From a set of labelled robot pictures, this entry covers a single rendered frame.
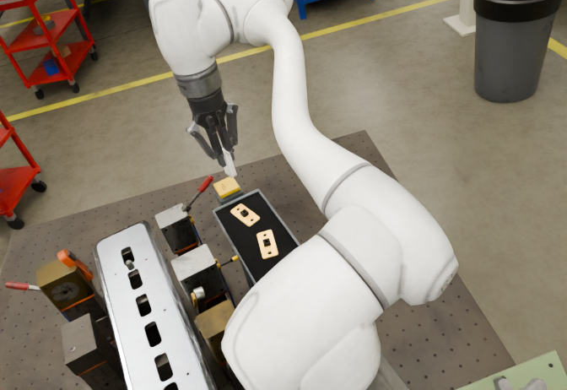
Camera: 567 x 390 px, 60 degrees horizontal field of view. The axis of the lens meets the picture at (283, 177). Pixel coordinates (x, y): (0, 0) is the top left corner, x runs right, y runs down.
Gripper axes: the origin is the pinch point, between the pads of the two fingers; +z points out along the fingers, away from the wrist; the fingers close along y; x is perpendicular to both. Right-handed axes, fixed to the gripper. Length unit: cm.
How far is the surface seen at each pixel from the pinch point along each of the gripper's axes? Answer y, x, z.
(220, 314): 20.1, 13.8, 25.7
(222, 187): -2.1, -13.8, 17.6
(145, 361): 39, 5, 34
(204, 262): 15.0, 0.4, 22.7
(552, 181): -179, 4, 134
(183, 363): 32.7, 12.2, 33.7
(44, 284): 49, -33, 27
